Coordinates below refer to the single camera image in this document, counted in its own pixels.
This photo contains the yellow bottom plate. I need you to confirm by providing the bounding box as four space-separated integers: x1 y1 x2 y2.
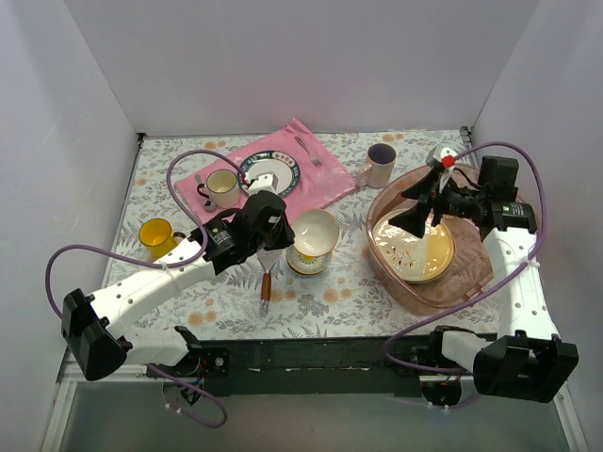
372 209 455 283

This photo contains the yellow rimmed cream bowl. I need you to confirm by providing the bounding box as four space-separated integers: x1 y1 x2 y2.
291 209 339 257

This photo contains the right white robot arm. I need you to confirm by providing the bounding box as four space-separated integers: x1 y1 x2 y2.
389 156 579 403

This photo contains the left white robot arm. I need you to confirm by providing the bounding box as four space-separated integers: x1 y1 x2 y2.
62 190 294 381

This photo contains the pink transparent plastic bin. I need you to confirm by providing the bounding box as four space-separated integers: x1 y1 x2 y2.
367 166 493 315

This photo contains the pink mug purple inside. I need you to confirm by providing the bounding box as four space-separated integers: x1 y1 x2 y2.
355 143 397 188

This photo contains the dark patterned lower bowl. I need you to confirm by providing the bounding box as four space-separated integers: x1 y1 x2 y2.
285 247 333 276

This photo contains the green rimmed white plate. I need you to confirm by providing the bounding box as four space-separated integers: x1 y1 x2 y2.
239 150 301 198

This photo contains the yellow orange cup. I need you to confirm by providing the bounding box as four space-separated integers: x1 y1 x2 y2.
139 218 186 260

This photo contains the pink satin cloth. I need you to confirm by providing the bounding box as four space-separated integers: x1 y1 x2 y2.
174 117 356 227

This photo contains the silver fork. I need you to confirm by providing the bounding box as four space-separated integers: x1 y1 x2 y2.
295 136 321 167

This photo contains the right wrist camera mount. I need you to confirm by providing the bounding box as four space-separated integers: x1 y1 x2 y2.
426 145 458 193

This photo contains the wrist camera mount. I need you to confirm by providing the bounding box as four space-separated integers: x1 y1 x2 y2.
426 145 458 193
243 172 278 196

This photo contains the metal spatula wooden handle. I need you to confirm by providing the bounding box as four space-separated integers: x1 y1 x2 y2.
257 250 282 316

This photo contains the cream mug black handle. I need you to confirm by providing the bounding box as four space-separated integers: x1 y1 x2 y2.
203 169 240 209

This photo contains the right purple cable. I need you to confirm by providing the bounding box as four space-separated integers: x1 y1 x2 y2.
383 140 547 409

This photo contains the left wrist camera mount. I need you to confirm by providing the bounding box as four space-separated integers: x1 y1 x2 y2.
243 172 278 196

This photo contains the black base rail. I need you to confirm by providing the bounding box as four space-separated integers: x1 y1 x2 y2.
145 324 500 396

